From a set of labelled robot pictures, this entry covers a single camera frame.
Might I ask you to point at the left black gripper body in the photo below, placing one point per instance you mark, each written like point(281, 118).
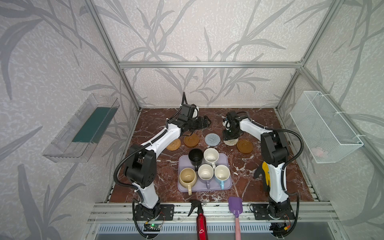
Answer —
point(198, 122)

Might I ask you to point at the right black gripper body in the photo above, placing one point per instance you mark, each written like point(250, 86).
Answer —
point(230, 132)

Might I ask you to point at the blue woven coaster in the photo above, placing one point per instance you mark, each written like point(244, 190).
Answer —
point(212, 139)

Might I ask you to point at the black cup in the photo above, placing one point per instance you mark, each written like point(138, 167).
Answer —
point(196, 158)

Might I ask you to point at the woven rattan coaster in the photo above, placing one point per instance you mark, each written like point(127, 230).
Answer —
point(174, 145)

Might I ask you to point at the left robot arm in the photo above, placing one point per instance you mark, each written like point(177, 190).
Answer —
point(138, 169)

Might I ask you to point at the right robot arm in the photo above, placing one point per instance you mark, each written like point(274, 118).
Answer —
point(275, 153)

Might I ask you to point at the right brown wooden coaster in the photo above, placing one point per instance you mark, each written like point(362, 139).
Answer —
point(245, 146)

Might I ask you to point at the brown wooden coaster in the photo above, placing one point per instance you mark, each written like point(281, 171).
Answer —
point(245, 146)
point(191, 141)

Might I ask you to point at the left brown wooden coaster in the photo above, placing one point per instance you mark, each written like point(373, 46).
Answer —
point(191, 141)

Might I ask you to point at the white speckled mug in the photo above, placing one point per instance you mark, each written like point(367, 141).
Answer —
point(211, 157)

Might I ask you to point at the white blue mug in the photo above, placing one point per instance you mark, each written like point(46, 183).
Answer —
point(222, 174)

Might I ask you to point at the yellow black work glove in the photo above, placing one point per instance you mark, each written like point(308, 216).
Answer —
point(263, 171)

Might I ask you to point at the lilac plastic tray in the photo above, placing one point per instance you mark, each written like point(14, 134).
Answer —
point(184, 162)

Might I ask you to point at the beige ceramic mug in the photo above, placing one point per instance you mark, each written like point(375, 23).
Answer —
point(188, 179)

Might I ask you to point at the pink item in basket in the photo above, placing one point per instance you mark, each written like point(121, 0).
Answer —
point(319, 152)

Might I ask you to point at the red spray bottle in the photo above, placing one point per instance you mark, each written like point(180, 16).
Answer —
point(202, 230)

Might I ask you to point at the green-lit circuit board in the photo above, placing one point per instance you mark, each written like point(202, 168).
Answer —
point(152, 227)

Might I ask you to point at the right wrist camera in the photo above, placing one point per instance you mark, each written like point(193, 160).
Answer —
point(232, 119)

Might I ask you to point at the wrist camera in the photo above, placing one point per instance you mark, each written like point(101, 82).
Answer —
point(232, 119)
point(188, 112)

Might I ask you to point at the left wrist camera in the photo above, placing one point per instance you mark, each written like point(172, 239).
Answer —
point(188, 112)

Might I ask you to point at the white grey-handled mug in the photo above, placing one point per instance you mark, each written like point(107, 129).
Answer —
point(206, 173)

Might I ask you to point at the purple pink-handled scoop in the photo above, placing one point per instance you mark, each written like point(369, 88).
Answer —
point(236, 207)

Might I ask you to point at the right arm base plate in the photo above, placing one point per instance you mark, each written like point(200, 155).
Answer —
point(259, 211)

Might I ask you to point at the white wire basket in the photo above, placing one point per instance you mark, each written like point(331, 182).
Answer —
point(322, 125)

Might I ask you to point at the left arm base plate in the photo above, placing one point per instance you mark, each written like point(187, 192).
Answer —
point(161, 212)

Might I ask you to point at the clear wall shelf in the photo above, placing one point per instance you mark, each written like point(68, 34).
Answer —
point(77, 141)

